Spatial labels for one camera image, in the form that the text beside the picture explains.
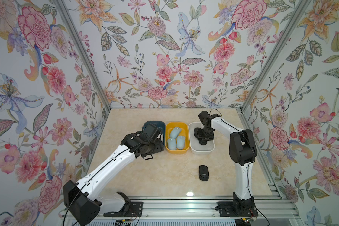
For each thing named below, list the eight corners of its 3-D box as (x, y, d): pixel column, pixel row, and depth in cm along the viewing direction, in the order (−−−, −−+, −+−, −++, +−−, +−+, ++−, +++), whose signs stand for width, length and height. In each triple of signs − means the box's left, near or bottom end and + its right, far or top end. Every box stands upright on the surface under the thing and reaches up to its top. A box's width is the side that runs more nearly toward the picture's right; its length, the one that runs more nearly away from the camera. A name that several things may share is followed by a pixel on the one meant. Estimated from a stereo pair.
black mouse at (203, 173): (199, 181, 85) (200, 180, 83) (197, 166, 91) (197, 165, 89) (209, 181, 85) (210, 180, 83) (206, 166, 91) (207, 165, 89)
